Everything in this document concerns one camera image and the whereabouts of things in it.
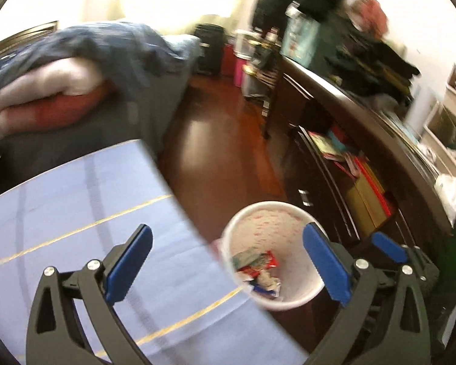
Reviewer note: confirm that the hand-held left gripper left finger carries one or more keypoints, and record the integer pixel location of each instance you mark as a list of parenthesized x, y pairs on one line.
[(131, 262)]

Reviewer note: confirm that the dark wooden dresser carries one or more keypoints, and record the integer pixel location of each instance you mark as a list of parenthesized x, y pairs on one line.
[(319, 95)]

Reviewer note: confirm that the pile of dark coats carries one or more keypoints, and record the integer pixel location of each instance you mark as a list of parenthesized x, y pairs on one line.
[(345, 19)]

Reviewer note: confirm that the yellow book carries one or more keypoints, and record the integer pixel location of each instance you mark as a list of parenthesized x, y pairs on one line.
[(364, 205)]

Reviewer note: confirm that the folded grey and red quilt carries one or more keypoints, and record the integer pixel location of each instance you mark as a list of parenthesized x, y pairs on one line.
[(49, 91)]

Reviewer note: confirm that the blue checked tablecloth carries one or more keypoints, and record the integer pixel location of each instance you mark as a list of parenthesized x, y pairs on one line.
[(79, 205)]

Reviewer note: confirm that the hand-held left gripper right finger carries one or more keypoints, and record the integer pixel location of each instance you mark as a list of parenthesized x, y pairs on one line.
[(326, 262)]

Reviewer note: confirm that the white cloth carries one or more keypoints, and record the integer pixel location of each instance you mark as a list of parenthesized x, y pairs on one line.
[(450, 194)]

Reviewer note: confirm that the white waste bin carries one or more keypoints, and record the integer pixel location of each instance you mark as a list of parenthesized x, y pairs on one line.
[(273, 220)]

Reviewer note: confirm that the red book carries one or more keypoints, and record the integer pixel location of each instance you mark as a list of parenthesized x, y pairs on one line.
[(376, 182)]

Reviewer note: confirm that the bed with dark sheet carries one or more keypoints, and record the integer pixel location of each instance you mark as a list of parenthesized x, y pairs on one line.
[(79, 137)]

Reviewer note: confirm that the red wrapper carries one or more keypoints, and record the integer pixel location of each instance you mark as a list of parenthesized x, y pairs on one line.
[(260, 264)]

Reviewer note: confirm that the black suitcase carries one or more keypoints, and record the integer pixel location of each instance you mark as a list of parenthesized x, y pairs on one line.
[(209, 49)]

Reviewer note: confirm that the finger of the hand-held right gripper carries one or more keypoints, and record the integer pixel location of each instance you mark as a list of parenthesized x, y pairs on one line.
[(389, 245)]

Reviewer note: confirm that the pink box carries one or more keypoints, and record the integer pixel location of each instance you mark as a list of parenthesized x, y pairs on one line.
[(241, 72)]

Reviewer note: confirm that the dark blue duvet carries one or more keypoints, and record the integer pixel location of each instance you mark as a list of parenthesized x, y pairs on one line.
[(98, 43)]

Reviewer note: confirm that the teal bag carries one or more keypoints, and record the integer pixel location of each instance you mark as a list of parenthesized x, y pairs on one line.
[(298, 42)]

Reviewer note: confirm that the white paper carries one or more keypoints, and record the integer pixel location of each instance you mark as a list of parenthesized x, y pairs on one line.
[(268, 281)]

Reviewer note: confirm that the dark wooden headboard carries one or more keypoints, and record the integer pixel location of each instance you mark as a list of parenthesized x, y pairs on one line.
[(26, 36)]

